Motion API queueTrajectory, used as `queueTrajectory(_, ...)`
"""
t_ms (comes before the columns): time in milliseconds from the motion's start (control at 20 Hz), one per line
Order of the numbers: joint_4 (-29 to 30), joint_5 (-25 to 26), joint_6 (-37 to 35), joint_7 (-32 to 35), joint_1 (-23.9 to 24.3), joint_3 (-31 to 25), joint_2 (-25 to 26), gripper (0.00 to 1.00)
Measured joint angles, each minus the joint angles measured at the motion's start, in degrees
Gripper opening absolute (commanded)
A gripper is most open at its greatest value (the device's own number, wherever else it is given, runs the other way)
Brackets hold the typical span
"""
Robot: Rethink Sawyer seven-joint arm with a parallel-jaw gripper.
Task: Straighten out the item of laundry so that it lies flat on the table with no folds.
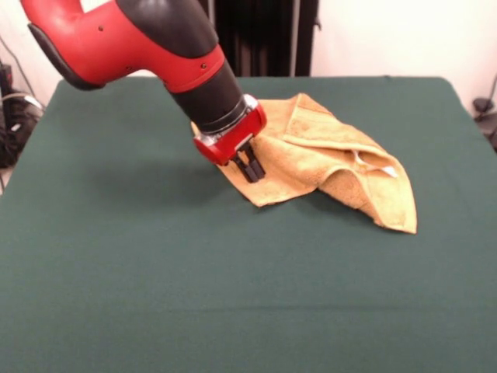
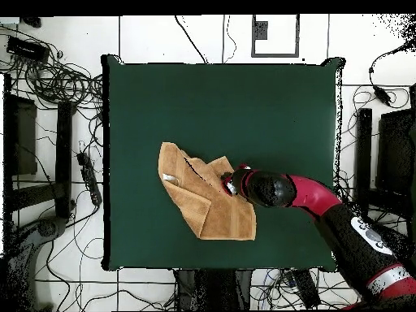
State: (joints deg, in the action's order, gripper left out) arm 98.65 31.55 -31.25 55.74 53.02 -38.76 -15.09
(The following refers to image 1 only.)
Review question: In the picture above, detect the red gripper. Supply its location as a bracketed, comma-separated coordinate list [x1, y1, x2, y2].
[193, 103, 268, 184]

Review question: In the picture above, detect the orange terry towel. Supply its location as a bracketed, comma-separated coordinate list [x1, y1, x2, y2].
[189, 92, 419, 235]

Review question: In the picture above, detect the dark green table cloth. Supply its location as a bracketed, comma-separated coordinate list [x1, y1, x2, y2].
[0, 75, 497, 373]

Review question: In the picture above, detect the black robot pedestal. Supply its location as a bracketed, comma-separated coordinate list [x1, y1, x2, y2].
[201, 0, 323, 78]

